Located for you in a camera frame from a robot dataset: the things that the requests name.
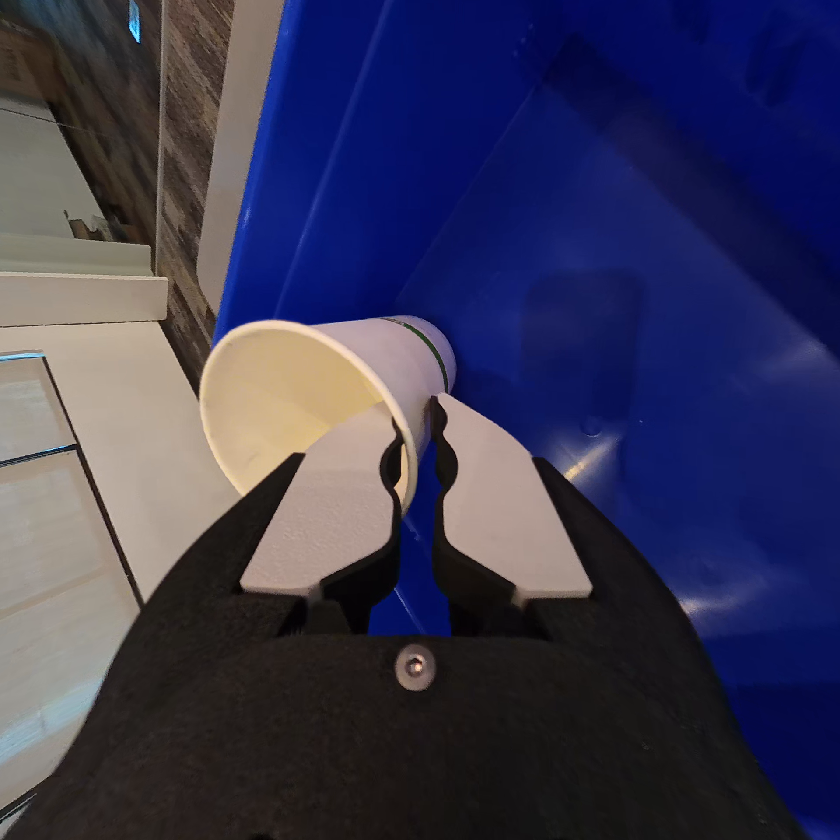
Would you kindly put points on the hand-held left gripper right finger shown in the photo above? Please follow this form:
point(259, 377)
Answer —
point(505, 525)

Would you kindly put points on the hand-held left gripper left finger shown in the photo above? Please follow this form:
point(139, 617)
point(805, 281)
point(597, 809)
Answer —
point(328, 525)

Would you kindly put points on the white paper cup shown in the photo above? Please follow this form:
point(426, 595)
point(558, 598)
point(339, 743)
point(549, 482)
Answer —
point(282, 394)

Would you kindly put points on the blue plastic bin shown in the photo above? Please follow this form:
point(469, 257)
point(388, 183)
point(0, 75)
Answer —
point(590, 197)

